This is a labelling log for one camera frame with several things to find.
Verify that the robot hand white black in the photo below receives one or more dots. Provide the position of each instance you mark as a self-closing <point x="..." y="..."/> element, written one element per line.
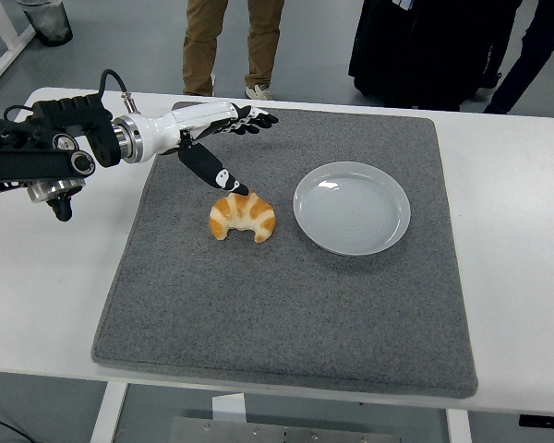
<point x="184" y="124"/>

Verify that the croissant bread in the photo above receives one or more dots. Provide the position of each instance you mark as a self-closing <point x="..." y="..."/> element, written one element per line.
<point x="240" y="217"/>

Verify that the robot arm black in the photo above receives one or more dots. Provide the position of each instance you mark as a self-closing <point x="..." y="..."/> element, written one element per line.
<point x="51" y="157"/>

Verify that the grey round plate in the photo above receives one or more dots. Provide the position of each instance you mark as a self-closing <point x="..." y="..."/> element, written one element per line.
<point x="351" y="212"/>

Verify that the grey metal plate with screws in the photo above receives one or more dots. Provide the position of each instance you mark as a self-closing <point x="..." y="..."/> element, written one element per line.
<point x="281" y="431"/>

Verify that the person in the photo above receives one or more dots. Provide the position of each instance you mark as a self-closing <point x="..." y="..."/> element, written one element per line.
<point x="203" y="46"/>
<point x="420" y="55"/>
<point x="535" y="55"/>

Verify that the dark mesh waste bin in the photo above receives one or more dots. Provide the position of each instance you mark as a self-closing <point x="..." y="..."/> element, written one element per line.
<point x="51" y="23"/>

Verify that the grey felt mat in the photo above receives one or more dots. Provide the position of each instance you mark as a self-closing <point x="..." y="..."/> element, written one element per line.
<point x="258" y="300"/>

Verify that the white desk leg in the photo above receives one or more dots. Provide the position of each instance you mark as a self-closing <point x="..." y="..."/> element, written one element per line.
<point x="4" y="60"/>

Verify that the white table leg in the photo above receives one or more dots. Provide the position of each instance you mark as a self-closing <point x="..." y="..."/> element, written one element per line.
<point x="108" y="415"/>
<point x="459" y="427"/>

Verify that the black table control panel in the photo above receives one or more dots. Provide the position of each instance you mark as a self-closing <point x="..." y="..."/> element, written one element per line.
<point x="545" y="420"/>

